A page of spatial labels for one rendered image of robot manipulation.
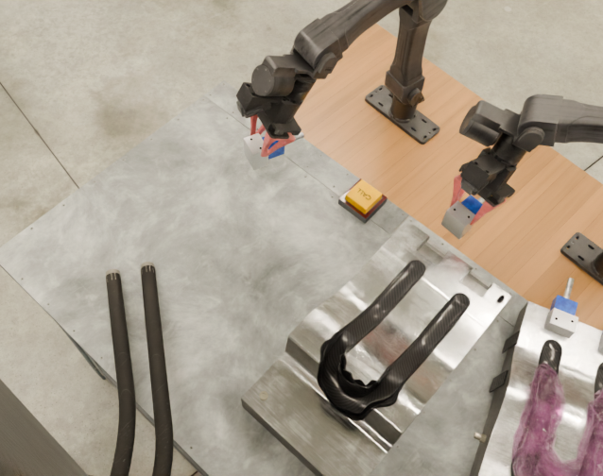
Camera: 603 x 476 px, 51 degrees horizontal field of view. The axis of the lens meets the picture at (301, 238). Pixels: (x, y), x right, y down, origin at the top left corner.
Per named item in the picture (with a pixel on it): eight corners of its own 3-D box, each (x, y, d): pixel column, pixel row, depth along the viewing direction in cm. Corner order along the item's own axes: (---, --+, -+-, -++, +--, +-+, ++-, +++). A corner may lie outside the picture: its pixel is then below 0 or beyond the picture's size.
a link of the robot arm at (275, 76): (268, 109, 116) (297, 54, 109) (244, 79, 120) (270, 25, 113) (312, 108, 124) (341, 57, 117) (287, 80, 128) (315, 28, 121)
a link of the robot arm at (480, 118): (454, 146, 117) (487, 108, 106) (464, 113, 121) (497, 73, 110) (508, 173, 117) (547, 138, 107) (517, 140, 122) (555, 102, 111)
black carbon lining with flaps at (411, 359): (410, 260, 131) (420, 236, 122) (475, 308, 126) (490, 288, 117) (298, 382, 117) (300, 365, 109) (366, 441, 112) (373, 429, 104)
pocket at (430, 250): (425, 244, 134) (429, 235, 131) (445, 259, 133) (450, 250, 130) (412, 258, 133) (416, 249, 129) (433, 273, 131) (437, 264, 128)
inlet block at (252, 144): (297, 134, 142) (298, 118, 137) (307, 150, 140) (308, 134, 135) (244, 153, 139) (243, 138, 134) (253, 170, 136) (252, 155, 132)
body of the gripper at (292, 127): (273, 136, 125) (290, 109, 121) (251, 101, 130) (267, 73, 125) (298, 137, 130) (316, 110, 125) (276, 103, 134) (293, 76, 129)
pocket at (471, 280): (467, 275, 131) (472, 266, 128) (489, 290, 129) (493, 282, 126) (455, 289, 129) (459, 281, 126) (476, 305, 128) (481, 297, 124)
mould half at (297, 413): (400, 240, 141) (411, 208, 129) (498, 314, 133) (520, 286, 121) (242, 406, 121) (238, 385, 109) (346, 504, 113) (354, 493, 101)
